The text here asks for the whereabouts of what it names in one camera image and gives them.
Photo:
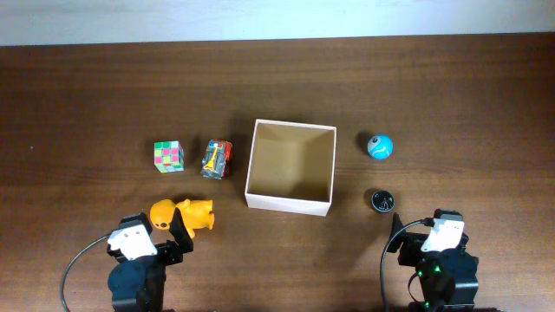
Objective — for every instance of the orange plush toy figure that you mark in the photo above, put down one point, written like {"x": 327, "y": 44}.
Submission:
{"x": 195, "y": 214}

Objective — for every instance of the blue ball with face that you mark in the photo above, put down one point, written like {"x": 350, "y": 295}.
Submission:
{"x": 380, "y": 147}

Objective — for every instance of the red grey toy car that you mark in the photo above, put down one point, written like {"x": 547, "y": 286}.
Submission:
{"x": 216, "y": 162}

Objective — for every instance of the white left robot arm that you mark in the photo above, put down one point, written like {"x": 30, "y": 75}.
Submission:
{"x": 137, "y": 281}

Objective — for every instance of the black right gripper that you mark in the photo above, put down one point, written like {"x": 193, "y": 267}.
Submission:
{"x": 412, "y": 242}

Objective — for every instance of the black round spinner toy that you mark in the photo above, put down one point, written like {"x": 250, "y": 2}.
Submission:
{"x": 382, "y": 201}

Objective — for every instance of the white open cardboard box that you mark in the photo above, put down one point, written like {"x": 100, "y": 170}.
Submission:
{"x": 291, "y": 167}

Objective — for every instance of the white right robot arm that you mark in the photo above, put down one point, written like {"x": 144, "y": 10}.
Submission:
{"x": 443, "y": 288}

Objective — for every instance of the pastel rubiks cube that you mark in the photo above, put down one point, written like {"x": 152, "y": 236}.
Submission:
{"x": 168, "y": 156}

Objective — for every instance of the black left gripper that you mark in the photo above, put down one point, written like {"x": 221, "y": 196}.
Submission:
{"x": 166, "y": 251}

